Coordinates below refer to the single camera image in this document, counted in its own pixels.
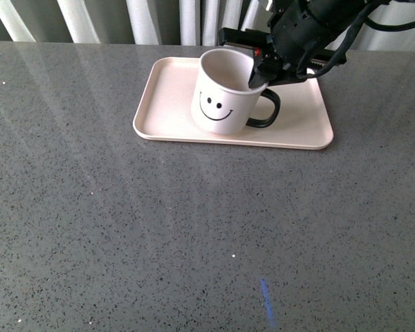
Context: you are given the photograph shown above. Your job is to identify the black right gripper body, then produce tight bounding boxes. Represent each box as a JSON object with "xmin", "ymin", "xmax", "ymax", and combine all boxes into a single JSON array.
[{"xmin": 218, "ymin": 1, "xmax": 384, "ymax": 83}]

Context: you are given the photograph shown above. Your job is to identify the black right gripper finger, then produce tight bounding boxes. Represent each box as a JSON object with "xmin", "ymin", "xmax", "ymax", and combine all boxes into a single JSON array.
[{"xmin": 248, "ymin": 60, "xmax": 280, "ymax": 89}]

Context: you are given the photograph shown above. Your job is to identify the white smiley mug black handle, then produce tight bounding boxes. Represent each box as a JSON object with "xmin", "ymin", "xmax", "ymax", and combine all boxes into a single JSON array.
[{"xmin": 191, "ymin": 48, "xmax": 281, "ymax": 136}]

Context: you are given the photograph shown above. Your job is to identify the pale pink rectangular tray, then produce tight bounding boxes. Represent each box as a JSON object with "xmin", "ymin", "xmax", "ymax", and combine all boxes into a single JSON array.
[{"xmin": 133, "ymin": 57, "xmax": 333, "ymax": 150}]

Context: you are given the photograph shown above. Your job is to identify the grey white curtain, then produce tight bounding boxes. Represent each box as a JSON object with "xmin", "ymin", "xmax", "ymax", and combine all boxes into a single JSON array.
[{"xmin": 0, "ymin": 0, "xmax": 271, "ymax": 46}]

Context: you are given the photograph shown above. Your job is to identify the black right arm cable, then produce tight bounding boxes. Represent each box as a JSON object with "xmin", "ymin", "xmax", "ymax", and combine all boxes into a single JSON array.
[{"xmin": 306, "ymin": 0, "xmax": 415, "ymax": 80}]

